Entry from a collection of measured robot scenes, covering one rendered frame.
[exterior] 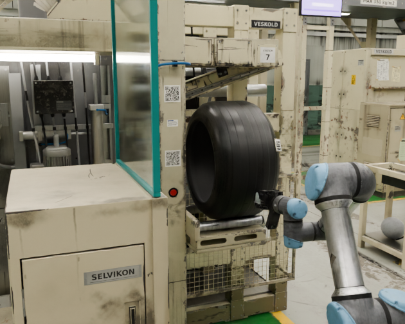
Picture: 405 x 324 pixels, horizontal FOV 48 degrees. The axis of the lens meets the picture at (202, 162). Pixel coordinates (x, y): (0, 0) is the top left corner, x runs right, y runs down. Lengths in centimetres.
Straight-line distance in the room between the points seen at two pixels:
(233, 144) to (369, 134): 477
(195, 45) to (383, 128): 440
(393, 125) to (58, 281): 562
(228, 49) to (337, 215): 125
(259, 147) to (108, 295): 104
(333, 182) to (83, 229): 75
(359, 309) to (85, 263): 76
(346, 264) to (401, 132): 518
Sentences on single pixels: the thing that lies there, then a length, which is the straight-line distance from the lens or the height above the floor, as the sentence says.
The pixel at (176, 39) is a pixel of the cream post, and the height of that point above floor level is 174.
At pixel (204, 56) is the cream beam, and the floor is 169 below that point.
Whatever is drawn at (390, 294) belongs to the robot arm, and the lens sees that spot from 150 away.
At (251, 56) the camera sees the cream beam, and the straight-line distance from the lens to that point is 247.
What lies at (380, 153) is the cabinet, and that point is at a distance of 648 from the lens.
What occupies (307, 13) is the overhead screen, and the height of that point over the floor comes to 236.
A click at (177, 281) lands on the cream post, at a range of 225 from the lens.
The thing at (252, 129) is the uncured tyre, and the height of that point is 135.
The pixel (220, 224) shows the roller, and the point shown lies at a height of 91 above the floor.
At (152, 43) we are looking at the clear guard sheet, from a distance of 116.
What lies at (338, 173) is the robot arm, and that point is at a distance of 147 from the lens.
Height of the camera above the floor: 158
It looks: 10 degrees down
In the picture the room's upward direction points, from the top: straight up
